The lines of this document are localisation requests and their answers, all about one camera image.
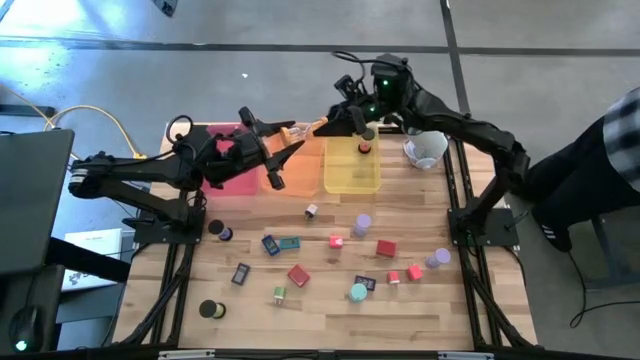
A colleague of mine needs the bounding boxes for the grey metal stand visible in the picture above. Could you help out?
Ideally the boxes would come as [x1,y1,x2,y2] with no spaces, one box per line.
[582,202,640,291]

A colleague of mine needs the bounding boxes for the pink plastic bin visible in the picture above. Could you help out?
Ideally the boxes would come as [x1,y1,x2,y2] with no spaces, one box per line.
[199,123,261,197]

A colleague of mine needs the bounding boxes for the yellow cable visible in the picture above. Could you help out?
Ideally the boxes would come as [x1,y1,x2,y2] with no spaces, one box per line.
[0,82,149,162]

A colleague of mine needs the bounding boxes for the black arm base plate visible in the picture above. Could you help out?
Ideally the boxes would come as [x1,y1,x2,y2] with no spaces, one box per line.
[447,207,521,247]
[122,207,206,246]

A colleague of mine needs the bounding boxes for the black-capped blue sand timer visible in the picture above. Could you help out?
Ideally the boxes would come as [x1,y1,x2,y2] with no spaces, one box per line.
[207,218,235,243]

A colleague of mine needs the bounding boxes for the orange sand timer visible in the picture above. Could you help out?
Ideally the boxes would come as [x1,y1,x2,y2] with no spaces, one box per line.
[279,115,330,147]

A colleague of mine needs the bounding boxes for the silver metal bracket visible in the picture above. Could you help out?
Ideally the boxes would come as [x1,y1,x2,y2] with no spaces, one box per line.
[438,350,495,360]
[158,349,216,360]

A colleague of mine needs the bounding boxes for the teal sand timer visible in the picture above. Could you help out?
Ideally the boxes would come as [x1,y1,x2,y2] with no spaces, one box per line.
[347,282,370,304]

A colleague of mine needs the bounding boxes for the black monitor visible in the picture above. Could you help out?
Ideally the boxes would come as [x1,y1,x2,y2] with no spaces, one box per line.
[0,128,76,276]

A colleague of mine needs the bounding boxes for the white cup with black rim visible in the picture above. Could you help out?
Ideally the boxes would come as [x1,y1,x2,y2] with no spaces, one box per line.
[402,127,450,171]

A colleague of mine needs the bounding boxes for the orange plastic bin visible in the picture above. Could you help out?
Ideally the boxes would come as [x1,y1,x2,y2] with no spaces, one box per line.
[258,123,326,198]

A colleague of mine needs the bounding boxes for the black computer mouse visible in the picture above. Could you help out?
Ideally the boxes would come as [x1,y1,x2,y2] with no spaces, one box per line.
[8,304,45,354]

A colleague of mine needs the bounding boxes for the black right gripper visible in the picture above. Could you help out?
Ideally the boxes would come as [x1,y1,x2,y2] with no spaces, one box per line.
[312,73,396,136]

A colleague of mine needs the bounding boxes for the white paper booklet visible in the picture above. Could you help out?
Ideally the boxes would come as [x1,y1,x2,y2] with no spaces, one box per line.
[60,228,124,293]

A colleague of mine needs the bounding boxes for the dark object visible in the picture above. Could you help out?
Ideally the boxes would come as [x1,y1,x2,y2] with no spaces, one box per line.
[151,0,179,18]

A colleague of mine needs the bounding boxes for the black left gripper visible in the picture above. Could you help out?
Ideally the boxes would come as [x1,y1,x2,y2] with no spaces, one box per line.
[214,106,305,192]

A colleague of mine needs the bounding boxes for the person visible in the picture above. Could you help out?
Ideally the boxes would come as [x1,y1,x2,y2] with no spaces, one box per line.
[519,87,640,254]

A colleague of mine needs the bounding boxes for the black aluminium table frame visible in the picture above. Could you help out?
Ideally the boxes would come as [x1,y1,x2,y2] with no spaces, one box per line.
[112,122,540,360]

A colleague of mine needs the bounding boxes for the black stand bar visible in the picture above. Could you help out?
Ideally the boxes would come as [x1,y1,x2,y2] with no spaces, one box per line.
[44,235,132,284]

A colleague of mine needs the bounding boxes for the dark blue digital clock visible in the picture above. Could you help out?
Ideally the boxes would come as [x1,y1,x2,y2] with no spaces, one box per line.
[261,233,282,258]

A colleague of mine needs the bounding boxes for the black-capped red sand timer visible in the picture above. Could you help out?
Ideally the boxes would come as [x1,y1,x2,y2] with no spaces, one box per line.
[357,127,377,155]

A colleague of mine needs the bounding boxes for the navy digital clock grey screen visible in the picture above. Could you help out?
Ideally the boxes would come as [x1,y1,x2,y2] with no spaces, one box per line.
[230,262,252,287]

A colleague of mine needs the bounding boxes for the yellow plastic bin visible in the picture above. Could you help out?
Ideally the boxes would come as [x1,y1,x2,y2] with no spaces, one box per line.
[323,123,382,195]

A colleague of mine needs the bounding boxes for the black-capped yellow sand timer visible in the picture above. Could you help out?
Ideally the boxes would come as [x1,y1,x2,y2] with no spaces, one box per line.
[198,298,227,321]

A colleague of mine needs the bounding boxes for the red cube charger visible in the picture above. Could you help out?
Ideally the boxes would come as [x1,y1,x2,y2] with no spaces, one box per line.
[375,239,399,259]
[286,263,312,289]

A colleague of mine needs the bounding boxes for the lavender sand timer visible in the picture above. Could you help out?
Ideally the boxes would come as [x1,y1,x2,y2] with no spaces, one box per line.
[424,247,452,270]
[352,213,374,238]

